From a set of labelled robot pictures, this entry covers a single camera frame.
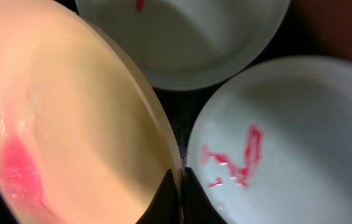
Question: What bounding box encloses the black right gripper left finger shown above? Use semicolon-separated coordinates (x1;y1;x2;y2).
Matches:
136;169;180;224

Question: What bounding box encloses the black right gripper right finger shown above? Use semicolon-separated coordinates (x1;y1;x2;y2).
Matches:
183;167;226;224

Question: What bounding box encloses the yellow plate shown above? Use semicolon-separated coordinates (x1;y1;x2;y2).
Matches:
0;0;183;223

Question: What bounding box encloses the right light green plate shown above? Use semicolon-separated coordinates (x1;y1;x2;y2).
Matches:
187;57;352;223

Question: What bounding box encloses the light green plate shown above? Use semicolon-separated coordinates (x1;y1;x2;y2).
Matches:
187;57;352;223
76;0;290;91

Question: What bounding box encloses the upper light green plate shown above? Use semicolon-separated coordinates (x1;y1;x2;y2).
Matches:
76;0;290;91

